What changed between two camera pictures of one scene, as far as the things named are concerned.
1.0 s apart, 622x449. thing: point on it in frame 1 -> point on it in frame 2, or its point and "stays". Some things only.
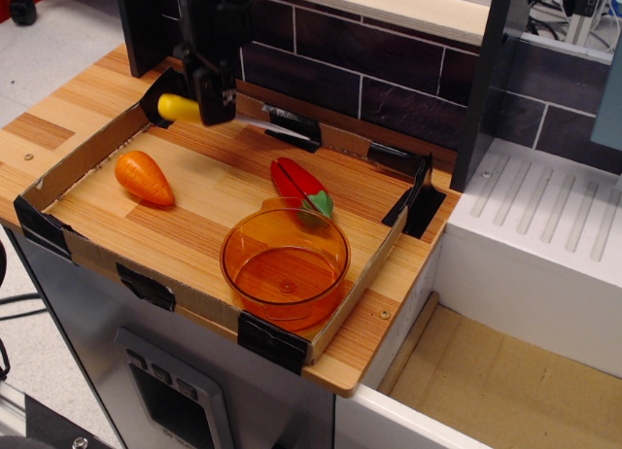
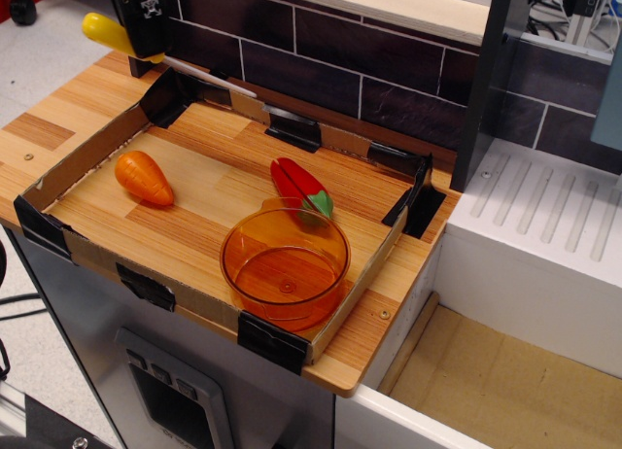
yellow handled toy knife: (188, 108) -> (113, 33)
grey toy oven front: (170, 375) stays
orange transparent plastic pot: (286, 264) stays
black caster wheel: (22, 9) stays
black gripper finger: (217, 93) -> (143, 9)
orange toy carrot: (143, 175) stays
